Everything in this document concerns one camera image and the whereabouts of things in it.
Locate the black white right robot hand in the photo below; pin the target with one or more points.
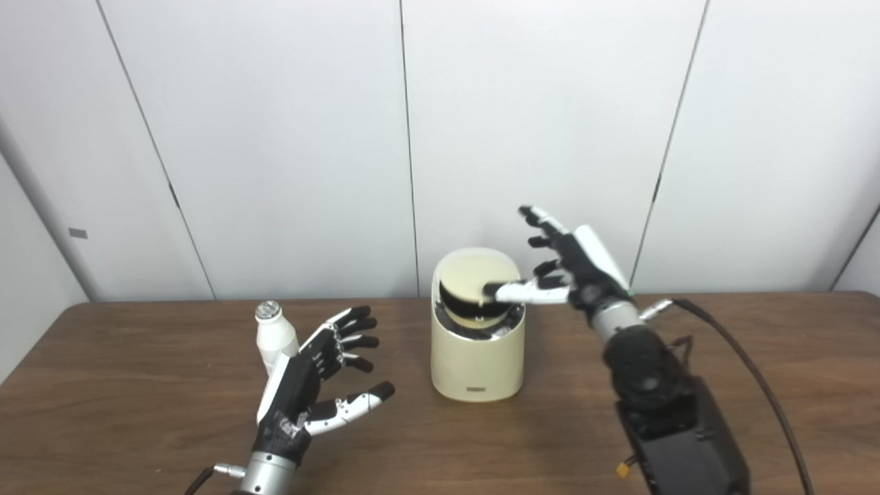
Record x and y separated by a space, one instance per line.
584 271

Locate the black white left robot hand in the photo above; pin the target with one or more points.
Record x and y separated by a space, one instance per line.
292 399

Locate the small white plastic bottle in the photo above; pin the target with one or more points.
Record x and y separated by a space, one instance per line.
271 337

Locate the cream round bin lid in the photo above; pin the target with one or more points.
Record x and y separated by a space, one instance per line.
474 275

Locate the cream-colored bin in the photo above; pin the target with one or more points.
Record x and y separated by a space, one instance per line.
476 368

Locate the small gray wall label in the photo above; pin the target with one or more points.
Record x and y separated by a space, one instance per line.
78 234

